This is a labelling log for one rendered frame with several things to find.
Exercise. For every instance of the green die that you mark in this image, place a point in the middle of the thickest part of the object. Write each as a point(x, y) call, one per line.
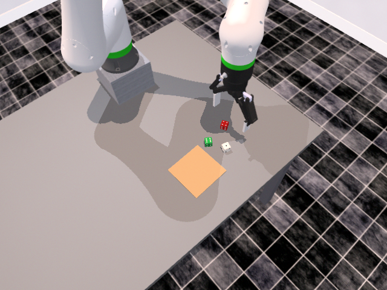
point(208, 141)

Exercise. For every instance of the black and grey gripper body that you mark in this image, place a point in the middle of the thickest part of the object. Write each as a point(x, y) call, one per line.
point(238, 88)

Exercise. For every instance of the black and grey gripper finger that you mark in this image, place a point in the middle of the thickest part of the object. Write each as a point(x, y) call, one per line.
point(217, 91)
point(247, 106)

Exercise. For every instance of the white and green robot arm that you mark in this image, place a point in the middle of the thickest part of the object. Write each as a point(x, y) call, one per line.
point(85, 47)

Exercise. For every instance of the red die with white pips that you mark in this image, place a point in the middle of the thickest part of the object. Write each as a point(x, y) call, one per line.
point(224, 125)

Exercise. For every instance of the orange flat mat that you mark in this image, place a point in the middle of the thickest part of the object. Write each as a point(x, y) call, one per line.
point(197, 171)

